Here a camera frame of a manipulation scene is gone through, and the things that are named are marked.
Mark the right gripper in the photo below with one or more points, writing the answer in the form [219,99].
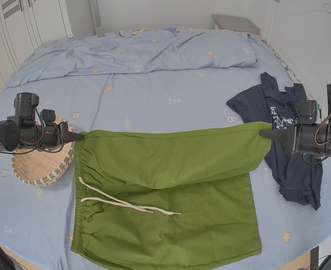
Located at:
[306,138]

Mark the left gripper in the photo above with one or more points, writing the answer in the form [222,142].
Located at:
[52,136]

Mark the green shorts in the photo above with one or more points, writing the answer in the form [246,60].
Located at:
[165,207]

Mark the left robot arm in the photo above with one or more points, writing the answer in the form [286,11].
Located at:
[9,134]

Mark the round woven basket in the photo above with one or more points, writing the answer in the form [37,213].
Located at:
[38,164]

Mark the dark blue T-shirt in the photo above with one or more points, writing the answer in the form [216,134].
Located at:
[292,176]

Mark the white wardrobe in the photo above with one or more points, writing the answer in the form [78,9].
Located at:
[21,29]

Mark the bed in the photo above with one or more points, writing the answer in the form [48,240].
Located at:
[159,100]

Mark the pale blue quilt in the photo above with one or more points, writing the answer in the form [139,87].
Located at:
[143,52]

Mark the grey bedside table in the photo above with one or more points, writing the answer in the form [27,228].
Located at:
[233,22]

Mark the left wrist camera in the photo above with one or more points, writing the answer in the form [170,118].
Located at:
[49,115]

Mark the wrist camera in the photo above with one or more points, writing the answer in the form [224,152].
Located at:
[49,115]
[308,110]

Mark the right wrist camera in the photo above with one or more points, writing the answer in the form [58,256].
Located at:
[308,110]

